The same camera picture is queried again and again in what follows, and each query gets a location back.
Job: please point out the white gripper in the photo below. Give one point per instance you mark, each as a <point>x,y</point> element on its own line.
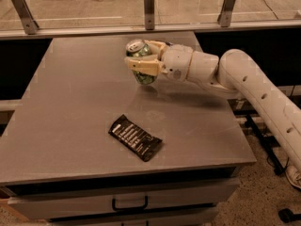
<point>177,62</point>

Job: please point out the white shoe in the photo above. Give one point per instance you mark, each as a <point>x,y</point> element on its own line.
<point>293,176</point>

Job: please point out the black lower drawer handle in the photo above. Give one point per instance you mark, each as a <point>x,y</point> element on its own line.
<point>135,223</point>

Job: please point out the black metal stand leg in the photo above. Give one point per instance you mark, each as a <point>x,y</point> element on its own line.
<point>271,157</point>

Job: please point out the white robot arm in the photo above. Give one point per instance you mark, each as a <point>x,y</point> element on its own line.
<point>233,75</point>

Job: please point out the metal railing bracket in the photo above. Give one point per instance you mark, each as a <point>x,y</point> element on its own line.
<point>224,18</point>
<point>29,24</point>
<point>149,14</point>

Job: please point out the black snack bag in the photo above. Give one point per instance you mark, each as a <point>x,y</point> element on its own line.
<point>134,138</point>

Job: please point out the grey drawer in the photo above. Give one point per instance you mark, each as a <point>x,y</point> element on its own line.
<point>98,202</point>
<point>175,217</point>

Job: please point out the black drawer handle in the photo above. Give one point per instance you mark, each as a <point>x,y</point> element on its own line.
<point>132,204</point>
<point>135,223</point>

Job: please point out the black caster wheel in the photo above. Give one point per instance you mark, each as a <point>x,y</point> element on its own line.
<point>287,215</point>

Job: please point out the black upper drawer handle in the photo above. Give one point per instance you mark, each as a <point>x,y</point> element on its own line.
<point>132,204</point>

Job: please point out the upper grey drawer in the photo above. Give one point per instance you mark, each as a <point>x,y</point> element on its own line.
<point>98,202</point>

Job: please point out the right metal railing bracket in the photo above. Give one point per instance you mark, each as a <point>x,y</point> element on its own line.
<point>224,18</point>

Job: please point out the middle metal railing bracket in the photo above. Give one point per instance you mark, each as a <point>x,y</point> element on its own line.
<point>149,14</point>

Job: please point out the lower grey drawer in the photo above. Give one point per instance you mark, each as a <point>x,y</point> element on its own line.
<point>175,217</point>

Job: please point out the left metal railing bracket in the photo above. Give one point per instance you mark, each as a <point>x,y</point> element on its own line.
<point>29,24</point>

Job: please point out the green soda can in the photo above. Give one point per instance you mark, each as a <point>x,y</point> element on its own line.
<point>138,48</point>

